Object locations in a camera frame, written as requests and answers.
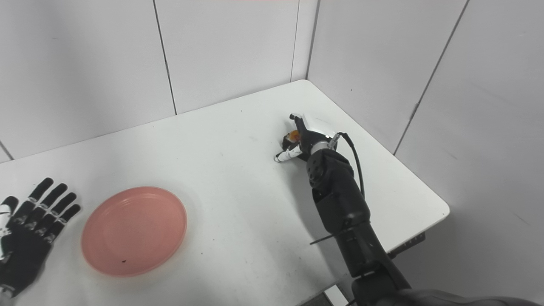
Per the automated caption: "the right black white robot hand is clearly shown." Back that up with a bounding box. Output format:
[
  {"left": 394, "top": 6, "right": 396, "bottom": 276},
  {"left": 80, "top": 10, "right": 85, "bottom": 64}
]
[{"left": 274, "top": 113, "right": 338, "bottom": 163}]

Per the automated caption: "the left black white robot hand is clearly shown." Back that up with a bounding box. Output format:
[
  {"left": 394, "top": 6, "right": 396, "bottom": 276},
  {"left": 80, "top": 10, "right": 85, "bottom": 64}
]
[{"left": 0, "top": 178, "right": 82, "bottom": 298}]

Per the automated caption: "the chocolate cake slice with fruit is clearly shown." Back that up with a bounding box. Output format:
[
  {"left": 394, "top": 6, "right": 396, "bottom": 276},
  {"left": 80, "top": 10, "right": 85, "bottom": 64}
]
[{"left": 282, "top": 131, "right": 301, "bottom": 149}]

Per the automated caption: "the pink round plate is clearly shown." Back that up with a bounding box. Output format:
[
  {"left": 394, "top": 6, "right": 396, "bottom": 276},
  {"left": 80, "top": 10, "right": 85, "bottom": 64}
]
[{"left": 81, "top": 186, "right": 188, "bottom": 278}]

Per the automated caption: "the black table control panel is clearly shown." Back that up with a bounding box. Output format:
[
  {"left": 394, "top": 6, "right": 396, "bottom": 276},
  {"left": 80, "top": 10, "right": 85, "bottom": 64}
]
[{"left": 388, "top": 232, "right": 426, "bottom": 260}]

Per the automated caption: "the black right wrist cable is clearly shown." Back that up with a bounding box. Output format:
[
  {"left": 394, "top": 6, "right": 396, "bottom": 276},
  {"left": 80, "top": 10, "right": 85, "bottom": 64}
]
[{"left": 331, "top": 132, "right": 366, "bottom": 198}]

